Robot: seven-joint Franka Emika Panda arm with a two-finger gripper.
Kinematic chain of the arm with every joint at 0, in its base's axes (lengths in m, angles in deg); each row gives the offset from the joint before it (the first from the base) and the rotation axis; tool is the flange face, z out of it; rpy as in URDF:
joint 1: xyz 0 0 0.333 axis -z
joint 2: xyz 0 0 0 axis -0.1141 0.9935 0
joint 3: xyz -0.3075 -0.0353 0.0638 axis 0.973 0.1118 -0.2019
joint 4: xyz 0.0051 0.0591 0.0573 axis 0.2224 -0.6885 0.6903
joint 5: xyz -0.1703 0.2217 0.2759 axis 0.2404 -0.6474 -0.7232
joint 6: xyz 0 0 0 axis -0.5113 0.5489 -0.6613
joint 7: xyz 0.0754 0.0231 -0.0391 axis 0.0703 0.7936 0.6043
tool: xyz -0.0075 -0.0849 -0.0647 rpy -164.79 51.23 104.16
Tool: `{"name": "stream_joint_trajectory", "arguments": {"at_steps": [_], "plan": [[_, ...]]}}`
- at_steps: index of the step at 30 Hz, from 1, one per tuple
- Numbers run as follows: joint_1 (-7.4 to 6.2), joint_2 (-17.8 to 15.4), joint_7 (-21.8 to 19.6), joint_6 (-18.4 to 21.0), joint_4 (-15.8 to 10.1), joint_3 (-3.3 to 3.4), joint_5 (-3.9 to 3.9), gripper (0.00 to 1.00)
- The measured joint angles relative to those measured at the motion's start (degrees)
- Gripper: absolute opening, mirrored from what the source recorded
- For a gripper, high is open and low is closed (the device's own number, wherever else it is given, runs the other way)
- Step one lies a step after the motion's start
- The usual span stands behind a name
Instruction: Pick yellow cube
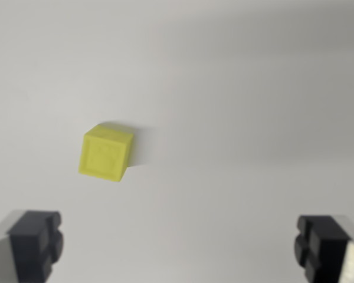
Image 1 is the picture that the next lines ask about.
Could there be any black silver gripper left finger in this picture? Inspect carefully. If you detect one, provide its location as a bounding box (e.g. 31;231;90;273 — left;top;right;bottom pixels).
0;209;64;283

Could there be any black silver gripper right finger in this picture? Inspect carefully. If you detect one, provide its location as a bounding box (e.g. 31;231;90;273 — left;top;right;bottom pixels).
293;214;354;283

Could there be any yellow cube with embossed face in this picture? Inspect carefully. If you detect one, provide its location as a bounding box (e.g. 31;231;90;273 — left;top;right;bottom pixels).
77;124;135;184

